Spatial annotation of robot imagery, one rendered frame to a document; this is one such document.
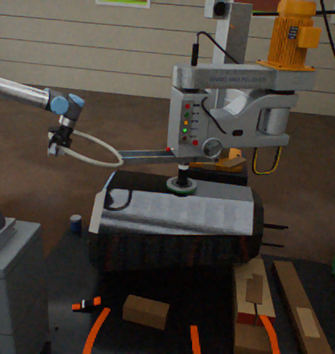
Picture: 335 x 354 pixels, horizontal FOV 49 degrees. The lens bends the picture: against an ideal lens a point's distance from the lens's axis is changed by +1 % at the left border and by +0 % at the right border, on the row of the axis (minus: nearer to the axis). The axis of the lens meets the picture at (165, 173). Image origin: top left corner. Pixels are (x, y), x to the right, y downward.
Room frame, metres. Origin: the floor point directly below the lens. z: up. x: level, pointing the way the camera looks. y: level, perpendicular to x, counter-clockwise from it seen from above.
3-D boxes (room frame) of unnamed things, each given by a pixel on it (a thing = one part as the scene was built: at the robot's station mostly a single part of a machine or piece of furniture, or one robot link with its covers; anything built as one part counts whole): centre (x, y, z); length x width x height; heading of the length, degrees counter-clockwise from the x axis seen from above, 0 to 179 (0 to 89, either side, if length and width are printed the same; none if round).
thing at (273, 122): (2.56, -0.74, 1.32); 0.19 x 0.19 x 0.20
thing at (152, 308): (1.88, 0.05, 0.07); 0.30 x 0.12 x 0.12; 77
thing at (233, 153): (3.14, -0.44, 0.76); 0.49 x 0.49 x 0.05; 83
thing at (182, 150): (2.36, -0.20, 1.30); 0.36 x 0.22 x 0.45; 110
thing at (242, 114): (2.46, -0.50, 1.28); 0.74 x 0.23 x 0.49; 110
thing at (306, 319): (1.88, -1.05, 0.10); 0.25 x 0.10 x 0.01; 177
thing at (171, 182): (2.34, -0.12, 0.86); 0.21 x 0.21 x 0.01
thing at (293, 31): (2.55, -0.75, 1.88); 0.31 x 0.28 x 0.40; 20
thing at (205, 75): (2.46, -0.45, 1.60); 0.96 x 0.25 x 0.17; 110
